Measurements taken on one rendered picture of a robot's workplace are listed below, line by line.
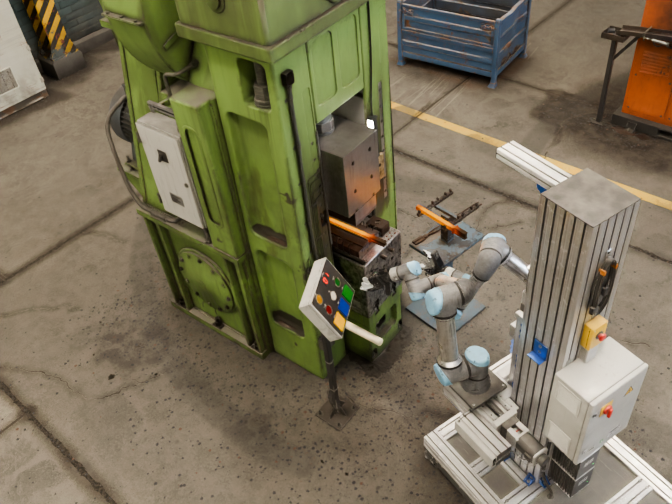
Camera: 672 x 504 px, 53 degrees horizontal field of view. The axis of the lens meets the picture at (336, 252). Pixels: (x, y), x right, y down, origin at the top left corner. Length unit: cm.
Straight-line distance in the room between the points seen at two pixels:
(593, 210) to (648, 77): 412
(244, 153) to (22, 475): 246
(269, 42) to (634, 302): 325
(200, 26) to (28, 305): 318
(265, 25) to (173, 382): 267
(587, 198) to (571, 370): 82
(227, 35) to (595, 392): 217
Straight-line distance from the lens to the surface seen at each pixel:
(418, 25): 748
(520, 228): 554
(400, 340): 468
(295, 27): 306
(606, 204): 260
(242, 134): 354
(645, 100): 672
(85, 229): 625
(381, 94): 383
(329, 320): 342
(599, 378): 307
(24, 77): 835
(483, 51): 722
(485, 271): 341
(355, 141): 353
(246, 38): 303
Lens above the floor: 363
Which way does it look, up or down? 43 degrees down
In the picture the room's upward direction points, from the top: 7 degrees counter-clockwise
